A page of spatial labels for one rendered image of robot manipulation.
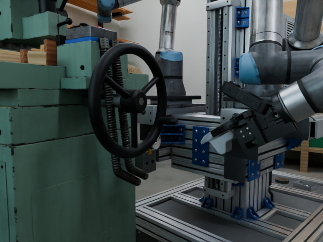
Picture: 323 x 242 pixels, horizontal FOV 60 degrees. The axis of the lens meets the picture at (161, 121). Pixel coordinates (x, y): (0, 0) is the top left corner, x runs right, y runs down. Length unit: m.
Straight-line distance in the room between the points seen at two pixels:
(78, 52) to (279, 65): 0.48
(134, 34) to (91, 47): 4.11
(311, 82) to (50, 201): 0.66
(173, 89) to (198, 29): 2.92
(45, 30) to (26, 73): 0.24
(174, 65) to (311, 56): 0.85
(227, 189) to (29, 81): 1.01
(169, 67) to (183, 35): 2.96
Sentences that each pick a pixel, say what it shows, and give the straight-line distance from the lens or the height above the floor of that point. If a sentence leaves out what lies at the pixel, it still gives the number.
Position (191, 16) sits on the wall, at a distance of 4.37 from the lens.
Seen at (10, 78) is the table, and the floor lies 0.86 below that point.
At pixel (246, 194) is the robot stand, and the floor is 0.35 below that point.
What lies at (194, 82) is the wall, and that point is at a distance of 4.20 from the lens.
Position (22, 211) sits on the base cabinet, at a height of 0.55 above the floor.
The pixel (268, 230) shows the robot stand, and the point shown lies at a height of 0.23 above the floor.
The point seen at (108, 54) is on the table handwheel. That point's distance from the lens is 0.64.
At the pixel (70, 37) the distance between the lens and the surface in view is 0.81.
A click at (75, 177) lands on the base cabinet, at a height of 0.59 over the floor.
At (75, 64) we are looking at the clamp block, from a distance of 0.77.
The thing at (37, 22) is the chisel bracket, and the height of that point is 1.04.
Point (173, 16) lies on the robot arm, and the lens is 1.63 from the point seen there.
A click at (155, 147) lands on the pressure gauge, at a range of 1.00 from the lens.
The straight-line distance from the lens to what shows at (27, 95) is 0.73.
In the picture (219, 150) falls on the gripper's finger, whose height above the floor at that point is 0.70.
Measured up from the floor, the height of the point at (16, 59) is 0.93.
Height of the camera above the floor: 0.83
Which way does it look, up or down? 6 degrees down
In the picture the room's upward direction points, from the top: straight up
